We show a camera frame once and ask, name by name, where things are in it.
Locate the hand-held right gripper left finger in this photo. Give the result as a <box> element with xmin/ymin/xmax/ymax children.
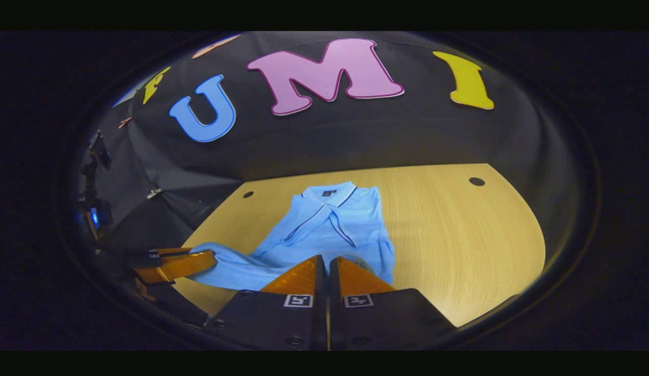
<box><xmin>204</xmin><ymin>255</ymin><xmax>328</xmax><ymax>350</ymax></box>

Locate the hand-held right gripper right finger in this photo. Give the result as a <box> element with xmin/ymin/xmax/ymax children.
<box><xmin>329</xmin><ymin>256</ymin><xmax>456</xmax><ymax>350</ymax></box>

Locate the light blue T-shirt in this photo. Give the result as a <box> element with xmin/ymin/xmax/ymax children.
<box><xmin>189</xmin><ymin>181</ymin><xmax>397</xmax><ymax>292</ymax></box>

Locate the black backdrop cloth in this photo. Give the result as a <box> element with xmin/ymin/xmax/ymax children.
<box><xmin>76</xmin><ymin>31</ymin><xmax>586</xmax><ymax>272</ymax></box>

